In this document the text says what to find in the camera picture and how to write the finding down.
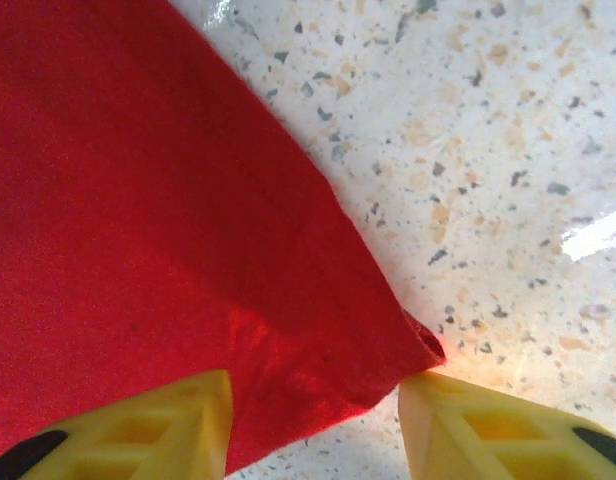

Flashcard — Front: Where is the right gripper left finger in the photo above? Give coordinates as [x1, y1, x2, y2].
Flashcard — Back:
[0, 368, 234, 480]

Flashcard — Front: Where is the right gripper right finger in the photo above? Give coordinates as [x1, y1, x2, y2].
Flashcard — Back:
[397, 372, 616, 480]

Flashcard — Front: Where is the red t-shirt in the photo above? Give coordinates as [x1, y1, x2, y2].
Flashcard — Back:
[0, 0, 447, 476]

